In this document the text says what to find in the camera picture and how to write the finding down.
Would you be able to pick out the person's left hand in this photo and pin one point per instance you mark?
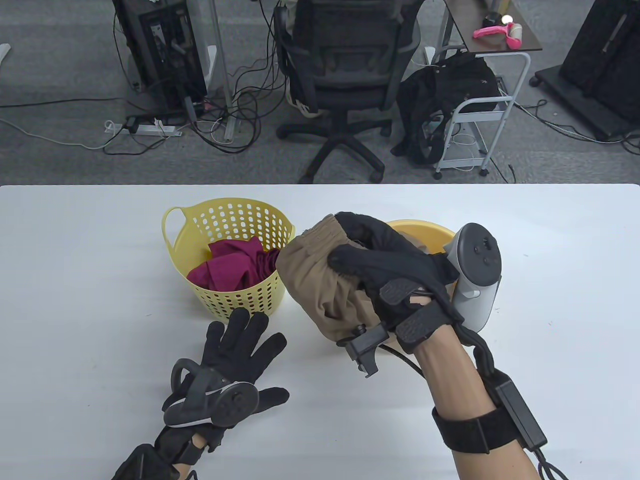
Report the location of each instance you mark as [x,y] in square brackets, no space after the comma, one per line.
[242,345]

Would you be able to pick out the person's right hand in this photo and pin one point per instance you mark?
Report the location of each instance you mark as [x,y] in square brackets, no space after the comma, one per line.
[400,270]

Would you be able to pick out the maroon shorts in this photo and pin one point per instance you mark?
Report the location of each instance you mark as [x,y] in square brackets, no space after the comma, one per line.
[225,270]

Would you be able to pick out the tan shorts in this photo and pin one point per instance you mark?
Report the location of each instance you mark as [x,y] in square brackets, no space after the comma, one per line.
[315,280]

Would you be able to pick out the black forearm brace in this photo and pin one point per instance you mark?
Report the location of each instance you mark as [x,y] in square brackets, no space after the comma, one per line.
[137,465]

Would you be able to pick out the person's left forearm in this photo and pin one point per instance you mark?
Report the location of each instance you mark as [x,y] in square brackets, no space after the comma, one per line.
[182,471]

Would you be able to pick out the person's right forearm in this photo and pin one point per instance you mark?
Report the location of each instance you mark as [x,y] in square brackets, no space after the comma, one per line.
[450,385]

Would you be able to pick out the yellow plastic basin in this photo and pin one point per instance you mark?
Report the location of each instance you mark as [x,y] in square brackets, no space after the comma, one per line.
[440,240]

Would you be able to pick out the grey handheld controller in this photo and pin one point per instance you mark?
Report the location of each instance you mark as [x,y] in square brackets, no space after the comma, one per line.
[480,255]
[235,400]

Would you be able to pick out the yellow perforated plastic basket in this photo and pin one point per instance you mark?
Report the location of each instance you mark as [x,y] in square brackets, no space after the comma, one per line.
[176,250]

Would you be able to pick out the black braided controller tether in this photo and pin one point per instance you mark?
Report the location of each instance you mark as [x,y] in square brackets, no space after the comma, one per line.
[482,355]

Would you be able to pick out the black wrist band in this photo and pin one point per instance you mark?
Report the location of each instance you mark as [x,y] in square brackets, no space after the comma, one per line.
[191,454]

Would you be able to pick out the black battery box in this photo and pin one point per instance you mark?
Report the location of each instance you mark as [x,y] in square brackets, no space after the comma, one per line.
[520,415]

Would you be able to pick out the beige bag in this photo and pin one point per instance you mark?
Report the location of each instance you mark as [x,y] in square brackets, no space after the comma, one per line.
[305,107]

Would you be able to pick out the black backpack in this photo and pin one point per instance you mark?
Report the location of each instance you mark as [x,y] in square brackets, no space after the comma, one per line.
[450,85]

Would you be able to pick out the black office chair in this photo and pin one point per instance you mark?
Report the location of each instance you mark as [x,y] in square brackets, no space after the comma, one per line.
[345,75]

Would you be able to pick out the white power strip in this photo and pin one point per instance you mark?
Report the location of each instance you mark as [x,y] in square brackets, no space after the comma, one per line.
[150,129]

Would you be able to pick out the pink handheld tool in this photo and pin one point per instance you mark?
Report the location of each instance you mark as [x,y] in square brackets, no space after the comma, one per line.
[492,31]

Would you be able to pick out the white cart with brown top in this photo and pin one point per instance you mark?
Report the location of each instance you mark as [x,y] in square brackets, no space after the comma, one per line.
[467,22]

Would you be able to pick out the grey metal desk leg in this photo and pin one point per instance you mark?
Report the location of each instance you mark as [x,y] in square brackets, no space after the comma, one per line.
[222,75]

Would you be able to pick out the small black device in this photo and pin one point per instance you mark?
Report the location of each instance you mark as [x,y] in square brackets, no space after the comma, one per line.
[492,20]

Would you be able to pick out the black wheeled cabinet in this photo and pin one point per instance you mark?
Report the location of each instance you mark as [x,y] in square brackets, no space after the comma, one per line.
[600,50]

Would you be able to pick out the black computer tower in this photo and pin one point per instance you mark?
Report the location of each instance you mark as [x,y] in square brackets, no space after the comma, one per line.
[165,50]

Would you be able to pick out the white desk foot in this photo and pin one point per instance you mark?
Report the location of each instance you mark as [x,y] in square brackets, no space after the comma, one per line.
[4,52]

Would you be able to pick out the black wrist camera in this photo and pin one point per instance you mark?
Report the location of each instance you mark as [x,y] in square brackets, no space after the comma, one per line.
[365,347]

